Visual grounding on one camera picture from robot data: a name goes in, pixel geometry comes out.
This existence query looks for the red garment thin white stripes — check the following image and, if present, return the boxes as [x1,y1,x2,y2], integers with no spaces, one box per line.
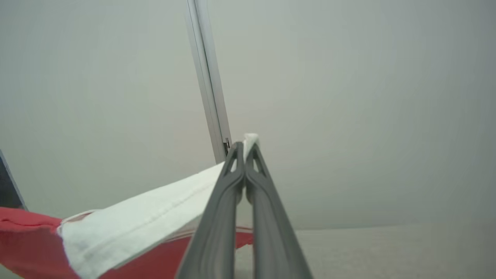
[0,133,259,279]

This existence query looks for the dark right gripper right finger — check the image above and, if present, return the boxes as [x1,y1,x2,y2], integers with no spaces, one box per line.
[245,143,315,279]

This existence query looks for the dark panel with pale edge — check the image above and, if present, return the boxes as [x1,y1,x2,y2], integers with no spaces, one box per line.
[0,149,27,210]

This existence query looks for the grey fabric sofa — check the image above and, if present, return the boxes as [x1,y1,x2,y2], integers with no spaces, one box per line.
[232,222,496,279]

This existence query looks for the grey partition post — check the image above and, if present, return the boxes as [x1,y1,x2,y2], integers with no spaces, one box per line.
[185,0,233,164]

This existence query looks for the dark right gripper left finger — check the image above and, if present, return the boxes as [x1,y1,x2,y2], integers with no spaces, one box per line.
[176,141,246,279]

